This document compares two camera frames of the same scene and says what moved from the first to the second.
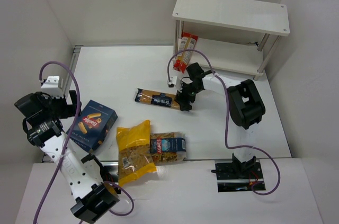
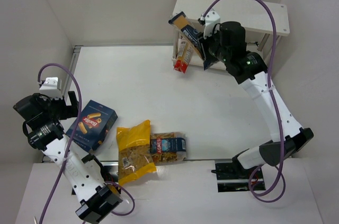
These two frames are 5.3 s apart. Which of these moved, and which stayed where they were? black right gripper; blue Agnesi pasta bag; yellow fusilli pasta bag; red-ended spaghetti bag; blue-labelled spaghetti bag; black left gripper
Moved: black right gripper; blue-labelled spaghetti bag
Stayed: yellow fusilli pasta bag; black left gripper; blue Agnesi pasta bag; red-ended spaghetti bag
